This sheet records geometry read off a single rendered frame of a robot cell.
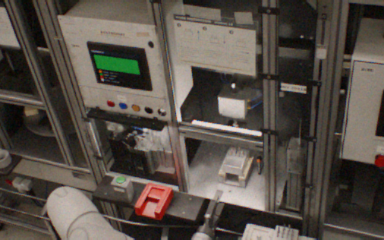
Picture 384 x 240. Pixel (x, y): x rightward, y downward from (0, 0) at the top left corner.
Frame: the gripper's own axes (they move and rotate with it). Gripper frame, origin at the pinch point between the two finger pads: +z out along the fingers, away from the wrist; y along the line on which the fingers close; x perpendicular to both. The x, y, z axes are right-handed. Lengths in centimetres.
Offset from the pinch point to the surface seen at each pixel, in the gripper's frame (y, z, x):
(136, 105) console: 43, 6, 35
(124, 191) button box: -0.8, -6.0, 44.1
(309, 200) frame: 3.5, 8.3, -37.9
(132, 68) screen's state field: 64, 4, 32
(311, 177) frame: 18.4, 8.3, -38.0
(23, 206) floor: -100, 32, 167
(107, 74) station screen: 59, 4, 45
